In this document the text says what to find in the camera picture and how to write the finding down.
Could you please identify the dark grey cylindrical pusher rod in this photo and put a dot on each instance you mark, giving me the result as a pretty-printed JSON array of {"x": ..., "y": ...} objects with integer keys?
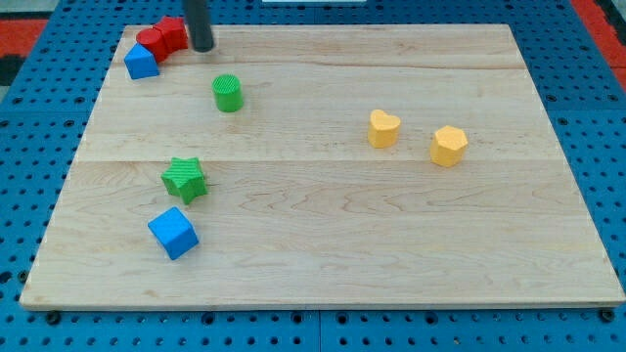
[{"x": 197, "y": 16}]

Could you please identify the blue triangle block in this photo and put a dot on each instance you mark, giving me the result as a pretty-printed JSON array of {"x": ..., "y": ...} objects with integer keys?
[{"x": 140, "y": 63}]

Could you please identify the wooden board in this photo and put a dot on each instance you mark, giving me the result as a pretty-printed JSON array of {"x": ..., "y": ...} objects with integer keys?
[{"x": 302, "y": 213}]

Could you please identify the red star block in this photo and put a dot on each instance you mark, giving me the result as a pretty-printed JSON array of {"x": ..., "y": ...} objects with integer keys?
[{"x": 174, "y": 32}]

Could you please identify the red cylinder block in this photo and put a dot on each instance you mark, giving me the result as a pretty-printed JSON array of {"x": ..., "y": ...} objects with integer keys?
[{"x": 153, "y": 40}]

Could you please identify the green cylinder block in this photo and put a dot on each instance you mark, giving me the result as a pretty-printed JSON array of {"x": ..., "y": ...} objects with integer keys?
[{"x": 227, "y": 92}]

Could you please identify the green star block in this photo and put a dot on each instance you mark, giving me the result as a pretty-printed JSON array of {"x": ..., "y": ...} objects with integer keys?
[{"x": 184, "y": 179}]

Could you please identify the yellow heart block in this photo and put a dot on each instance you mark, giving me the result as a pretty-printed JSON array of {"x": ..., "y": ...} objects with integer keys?
[{"x": 383, "y": 129}]

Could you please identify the blue cube block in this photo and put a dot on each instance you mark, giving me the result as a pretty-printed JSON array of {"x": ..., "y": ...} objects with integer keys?
[{"x": 174, "y": 231}]

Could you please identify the yellow hexagon block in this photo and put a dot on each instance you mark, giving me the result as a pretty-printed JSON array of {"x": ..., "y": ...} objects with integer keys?
[{"x": 448, "y": 146}]

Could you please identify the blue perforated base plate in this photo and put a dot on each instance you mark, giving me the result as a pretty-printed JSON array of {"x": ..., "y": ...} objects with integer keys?
[{"x": 47, "y": 106}]

